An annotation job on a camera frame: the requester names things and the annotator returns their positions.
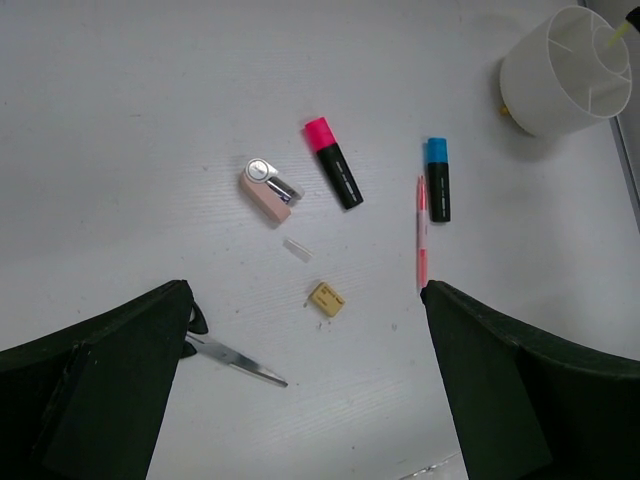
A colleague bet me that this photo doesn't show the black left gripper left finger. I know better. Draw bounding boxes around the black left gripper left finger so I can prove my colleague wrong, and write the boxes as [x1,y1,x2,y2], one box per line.
[1,280,193,479]

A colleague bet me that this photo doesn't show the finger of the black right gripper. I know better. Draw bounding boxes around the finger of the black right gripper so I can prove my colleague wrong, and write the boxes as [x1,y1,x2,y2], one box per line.
[625,6,640,32]

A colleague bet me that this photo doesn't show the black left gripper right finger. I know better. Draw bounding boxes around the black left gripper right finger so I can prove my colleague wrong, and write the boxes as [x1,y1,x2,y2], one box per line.
[422,280,639,479]

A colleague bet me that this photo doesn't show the yellow pen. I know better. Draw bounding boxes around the yellow pen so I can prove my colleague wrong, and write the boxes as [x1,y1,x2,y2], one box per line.
[607,21,631,48]

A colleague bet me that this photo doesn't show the white round divided container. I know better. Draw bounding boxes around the white round divided container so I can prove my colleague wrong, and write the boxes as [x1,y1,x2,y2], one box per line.
[499,6,632,138]

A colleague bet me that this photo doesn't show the red pink pen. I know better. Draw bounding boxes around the red pink pen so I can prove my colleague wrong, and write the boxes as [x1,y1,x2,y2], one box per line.
[416,175,428,290]

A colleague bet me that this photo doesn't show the yellow eraser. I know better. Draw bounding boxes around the yellow eraser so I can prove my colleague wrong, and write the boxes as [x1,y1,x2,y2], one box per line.
[308,281,346,318]

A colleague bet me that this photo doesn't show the blue cap black highlighter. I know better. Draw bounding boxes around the blue cap black highlighter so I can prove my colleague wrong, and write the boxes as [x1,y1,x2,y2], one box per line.
[425,137,451,223]

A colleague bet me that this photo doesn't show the small clear plastic piece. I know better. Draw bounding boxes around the small clear plastic piece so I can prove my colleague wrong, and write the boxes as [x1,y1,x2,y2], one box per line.
[283,238,314,263]

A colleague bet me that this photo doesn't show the pink cap black highlighter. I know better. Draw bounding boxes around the pink cap black highlighter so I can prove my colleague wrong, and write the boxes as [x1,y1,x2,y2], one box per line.
[304,117,364,210]

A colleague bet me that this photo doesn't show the black handled scissors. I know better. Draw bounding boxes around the black handled scissors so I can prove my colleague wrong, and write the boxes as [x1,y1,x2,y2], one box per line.
[181,302,288,388]

